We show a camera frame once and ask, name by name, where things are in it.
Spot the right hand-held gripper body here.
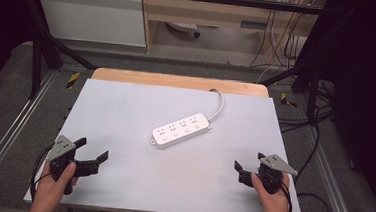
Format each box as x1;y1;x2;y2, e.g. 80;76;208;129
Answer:
256;153;300;197

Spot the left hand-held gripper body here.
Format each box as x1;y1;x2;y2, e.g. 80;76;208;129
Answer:
45;133;78;182

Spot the white power strip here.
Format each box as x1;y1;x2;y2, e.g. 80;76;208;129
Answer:
149;109;214;154

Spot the person's right hand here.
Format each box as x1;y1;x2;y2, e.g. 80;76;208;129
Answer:
249;174;294;212

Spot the person's left hand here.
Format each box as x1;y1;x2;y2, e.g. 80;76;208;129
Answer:
28;159;80;212

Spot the white table board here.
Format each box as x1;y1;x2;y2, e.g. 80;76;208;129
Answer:
23;74;314;212

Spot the yellow black tape marker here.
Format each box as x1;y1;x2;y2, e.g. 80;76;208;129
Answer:
65;70;81;90
279;91;299;109

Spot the wooden table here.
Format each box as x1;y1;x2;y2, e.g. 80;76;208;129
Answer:
90;66;271;99

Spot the white cabinet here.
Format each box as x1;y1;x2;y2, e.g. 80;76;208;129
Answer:
31;0;150;48

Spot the light wooden desk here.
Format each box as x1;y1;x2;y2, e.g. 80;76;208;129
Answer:
136;0;329;67

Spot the office chair base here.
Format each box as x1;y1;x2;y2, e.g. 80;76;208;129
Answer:
165;20;203;39

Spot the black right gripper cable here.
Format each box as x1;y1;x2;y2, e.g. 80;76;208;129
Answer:
278;174;296;212

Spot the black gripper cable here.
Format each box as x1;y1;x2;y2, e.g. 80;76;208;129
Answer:
28;140;56;202
278;174;296;212

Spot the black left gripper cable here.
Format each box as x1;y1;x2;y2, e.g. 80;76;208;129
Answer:
28;140;56;202

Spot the black floor cable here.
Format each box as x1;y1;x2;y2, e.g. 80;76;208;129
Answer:
272;77;341;212

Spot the aluminium floor rail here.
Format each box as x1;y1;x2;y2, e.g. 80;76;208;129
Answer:
0;67;58;207
301;125;367;212

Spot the white power strip cable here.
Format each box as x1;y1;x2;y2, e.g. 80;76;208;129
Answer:
207;89;226;123

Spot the bundle of hanging cables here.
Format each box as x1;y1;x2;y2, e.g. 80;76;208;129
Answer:
249;0;318;73

